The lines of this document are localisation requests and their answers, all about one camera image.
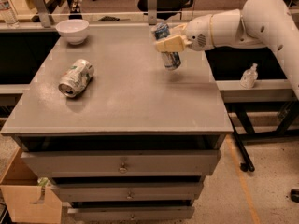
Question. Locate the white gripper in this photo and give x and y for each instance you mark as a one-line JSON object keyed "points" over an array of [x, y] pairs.
{"points": [[198, 34]]}

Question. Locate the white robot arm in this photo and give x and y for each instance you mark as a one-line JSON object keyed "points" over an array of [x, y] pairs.
{"points": [[259, 24]]}

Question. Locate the grey top drawer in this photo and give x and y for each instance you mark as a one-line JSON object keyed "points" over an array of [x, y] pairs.
{"points": [[121, 163]]}

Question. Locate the black metal pole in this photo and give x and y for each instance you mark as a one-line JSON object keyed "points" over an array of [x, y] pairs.
{"points": [[246, 165]]}

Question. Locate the grey metal railing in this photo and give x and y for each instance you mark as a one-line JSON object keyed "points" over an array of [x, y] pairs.
{"points": [[126, 10]]}

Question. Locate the cardboard box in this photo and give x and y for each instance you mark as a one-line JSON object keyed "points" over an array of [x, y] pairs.
{"points": [[26, 201]]}

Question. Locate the white ceramic bowl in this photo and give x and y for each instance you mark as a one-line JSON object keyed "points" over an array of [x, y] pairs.
{"points": [[75, 31]]}

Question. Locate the clear plastic water bottle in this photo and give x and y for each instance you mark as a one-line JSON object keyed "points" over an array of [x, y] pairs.
{"points": [[8, 14]]}

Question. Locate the grey drawer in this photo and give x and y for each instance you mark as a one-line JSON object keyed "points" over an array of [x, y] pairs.
{"points": [[131, 213], [111, 192], [121, 163]]}

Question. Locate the grey middle drawer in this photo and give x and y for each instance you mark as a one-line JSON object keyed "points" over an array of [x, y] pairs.
{"points": [[111, 192]]}

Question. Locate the grey bottom drawer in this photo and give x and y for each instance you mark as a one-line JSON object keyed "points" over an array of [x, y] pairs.
{"points": [[131, 213]]}

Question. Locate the green white soda can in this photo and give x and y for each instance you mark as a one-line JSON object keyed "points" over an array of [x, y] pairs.
{"points": [[76, 78]]}

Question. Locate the grey side bench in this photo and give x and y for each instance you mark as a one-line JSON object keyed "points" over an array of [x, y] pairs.
{"points": [[268, 90]]}

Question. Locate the blue silver redbull can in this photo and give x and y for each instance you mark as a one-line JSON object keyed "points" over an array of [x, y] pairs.
{"points": [[170, 58]]}

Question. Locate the grey drawer cabinet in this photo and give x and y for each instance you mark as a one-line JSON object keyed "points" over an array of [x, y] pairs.
{"points": [[131, 103]]}

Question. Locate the black office chair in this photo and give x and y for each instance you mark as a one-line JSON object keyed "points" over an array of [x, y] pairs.
{"points": [[163, 9]]}

